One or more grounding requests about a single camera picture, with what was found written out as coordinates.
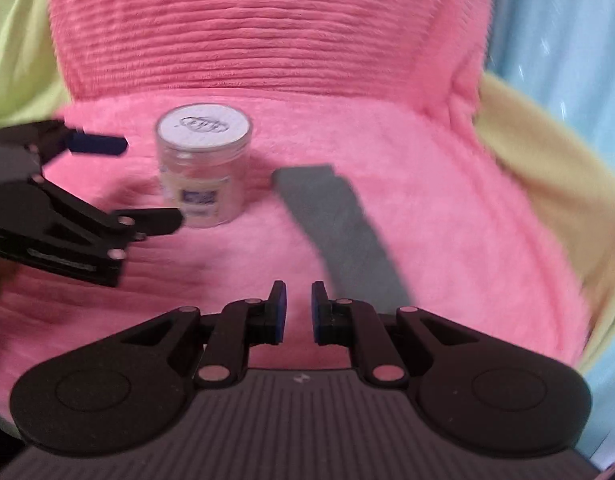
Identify yellow fleece cloth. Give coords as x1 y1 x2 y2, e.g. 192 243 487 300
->
475 73 615 373

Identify grey cleaning cloth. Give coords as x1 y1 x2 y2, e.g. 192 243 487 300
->
272 165 414 313

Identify clear plastic jar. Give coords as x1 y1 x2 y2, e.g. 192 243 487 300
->
155 103 252 228

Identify pink corduroy blanket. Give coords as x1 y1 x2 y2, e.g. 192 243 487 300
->
0 0 589 418

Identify blue starry curtain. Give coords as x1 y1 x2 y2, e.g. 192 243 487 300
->
487 0 615 469

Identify green cloth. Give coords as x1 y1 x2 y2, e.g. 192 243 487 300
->
0 0 70 128

